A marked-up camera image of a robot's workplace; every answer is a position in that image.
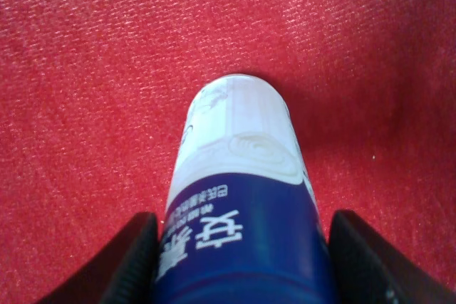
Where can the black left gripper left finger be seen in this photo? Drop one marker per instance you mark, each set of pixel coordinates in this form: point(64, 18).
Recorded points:
point(121, 272)

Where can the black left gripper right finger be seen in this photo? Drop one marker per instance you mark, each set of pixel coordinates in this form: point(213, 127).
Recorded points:
point(369, 269)

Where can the blue and white milk bottle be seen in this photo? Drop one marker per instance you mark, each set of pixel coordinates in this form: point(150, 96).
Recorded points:
point(241, 222)

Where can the red tablecloth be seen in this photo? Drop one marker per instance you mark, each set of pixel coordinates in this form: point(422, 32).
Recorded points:
point(94, 95)

